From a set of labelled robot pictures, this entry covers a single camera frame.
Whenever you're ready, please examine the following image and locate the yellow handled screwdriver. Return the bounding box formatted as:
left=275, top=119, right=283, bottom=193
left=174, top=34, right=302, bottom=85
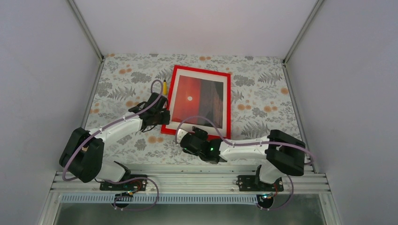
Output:
left=162, top=80, right=168, bottom=96

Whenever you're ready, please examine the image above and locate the red wooden picture frame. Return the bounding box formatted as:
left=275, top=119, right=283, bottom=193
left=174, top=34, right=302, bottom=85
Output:
left=161, top=65, right=231, bottom=139

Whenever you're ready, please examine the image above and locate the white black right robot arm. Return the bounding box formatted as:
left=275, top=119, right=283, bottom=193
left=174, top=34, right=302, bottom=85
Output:
left=176, top=127, right=306, bottom=191

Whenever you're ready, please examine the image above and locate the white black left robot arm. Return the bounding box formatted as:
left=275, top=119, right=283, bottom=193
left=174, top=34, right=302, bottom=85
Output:
left=59, top=92, right=170, bottom=190

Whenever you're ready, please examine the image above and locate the floral patterned table mat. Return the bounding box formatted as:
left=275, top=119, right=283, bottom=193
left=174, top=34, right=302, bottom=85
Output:
left=85, top=53, right=302, bottom=165

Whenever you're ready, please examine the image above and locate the aluminium extrusion rail base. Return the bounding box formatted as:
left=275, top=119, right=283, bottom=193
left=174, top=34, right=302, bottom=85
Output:
left=50, top=154, right=331, bottom=195

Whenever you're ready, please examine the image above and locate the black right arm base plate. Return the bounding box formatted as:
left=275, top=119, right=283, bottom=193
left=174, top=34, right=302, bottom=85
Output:
left=235, top=175, right=284, bottom=192

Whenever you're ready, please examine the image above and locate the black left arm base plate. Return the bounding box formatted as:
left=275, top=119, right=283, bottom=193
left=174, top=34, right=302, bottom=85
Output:
left=99, top=174, right=147, bottom=192

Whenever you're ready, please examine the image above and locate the grey slotted cable duct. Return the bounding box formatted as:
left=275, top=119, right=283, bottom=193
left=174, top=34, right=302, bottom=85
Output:
left=59, top=193, right=258, bottom=205

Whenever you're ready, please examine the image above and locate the left aluminium corner post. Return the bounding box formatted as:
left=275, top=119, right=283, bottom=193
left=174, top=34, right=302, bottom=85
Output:
left=67, top=0, right=104, bottom=62

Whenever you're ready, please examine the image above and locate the aluminium corner post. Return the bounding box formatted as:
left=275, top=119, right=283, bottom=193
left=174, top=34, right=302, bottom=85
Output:
left=67, top=0, right=104, bottom=62
left=283, top=0, right=325, bottom=67

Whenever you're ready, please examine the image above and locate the right aluminium corner post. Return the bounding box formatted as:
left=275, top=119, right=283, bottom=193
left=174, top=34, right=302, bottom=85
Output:
left=283, top=0, right=325, bottom=67

